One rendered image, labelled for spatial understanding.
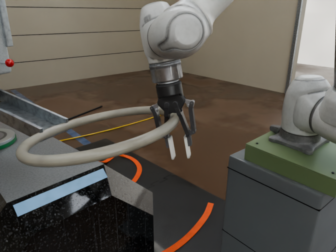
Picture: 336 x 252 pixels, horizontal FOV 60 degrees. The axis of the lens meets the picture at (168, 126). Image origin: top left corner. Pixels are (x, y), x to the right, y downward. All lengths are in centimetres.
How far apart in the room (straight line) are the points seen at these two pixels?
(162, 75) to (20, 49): 575
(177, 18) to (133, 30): 690
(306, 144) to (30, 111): 108
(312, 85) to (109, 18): 629
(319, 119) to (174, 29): 68
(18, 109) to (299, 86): 109
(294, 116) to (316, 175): 23
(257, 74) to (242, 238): 490
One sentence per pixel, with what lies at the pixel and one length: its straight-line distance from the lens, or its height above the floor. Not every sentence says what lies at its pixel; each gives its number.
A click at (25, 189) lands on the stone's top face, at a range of 106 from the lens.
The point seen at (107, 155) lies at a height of 106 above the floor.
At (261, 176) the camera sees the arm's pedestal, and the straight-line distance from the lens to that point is 123.
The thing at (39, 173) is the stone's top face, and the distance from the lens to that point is 114.
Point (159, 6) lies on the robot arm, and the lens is 80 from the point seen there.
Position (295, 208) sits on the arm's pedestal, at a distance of 120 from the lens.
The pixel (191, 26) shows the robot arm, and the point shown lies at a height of 135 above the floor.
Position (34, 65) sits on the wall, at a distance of 655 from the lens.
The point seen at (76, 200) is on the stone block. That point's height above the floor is 78.
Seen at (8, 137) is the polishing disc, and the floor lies 87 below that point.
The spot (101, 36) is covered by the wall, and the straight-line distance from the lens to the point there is 707.
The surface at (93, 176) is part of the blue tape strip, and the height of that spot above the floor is 82.
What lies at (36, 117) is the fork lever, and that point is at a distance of 123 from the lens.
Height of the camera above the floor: 137
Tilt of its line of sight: 21 degrees down
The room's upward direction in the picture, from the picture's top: straight up
